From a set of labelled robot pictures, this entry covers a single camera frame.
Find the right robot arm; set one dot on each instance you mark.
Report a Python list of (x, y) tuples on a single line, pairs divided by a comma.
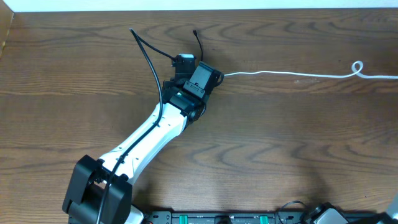
[(326, 213)]

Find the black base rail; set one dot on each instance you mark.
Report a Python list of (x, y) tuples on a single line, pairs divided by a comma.
[(167, 217)]

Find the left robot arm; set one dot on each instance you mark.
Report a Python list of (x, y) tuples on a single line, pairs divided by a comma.
[(100, 190)]

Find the wooden side panel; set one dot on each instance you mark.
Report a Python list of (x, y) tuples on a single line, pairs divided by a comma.
[(6, 18)]

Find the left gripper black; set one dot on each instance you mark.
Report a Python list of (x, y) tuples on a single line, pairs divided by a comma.
[(172, 84)]

